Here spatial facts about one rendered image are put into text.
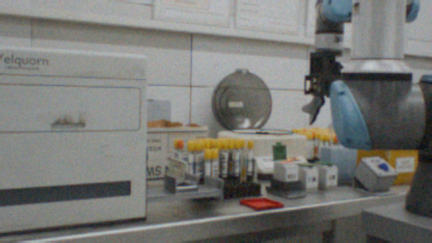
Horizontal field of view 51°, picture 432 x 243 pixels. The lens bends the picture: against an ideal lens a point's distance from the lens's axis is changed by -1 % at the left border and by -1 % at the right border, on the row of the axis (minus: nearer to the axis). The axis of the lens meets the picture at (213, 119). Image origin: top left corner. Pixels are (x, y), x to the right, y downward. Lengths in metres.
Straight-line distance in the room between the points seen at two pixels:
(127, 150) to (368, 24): 0.46
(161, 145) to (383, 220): 0.59
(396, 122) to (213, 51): 0.97
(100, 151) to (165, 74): 0.77
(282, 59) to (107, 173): 1.12
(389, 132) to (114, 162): 0.46
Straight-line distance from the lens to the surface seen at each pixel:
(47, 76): 0.78
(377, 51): 0.78
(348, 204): 1.09
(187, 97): 1.57
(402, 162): 1.33
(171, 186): 0.91
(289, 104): 1.82
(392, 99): 0.77
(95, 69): 0.80
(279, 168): 1.09
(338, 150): 1.25
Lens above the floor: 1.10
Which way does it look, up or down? 3 degrees down
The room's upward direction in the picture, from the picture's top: 1 degrees clockwise
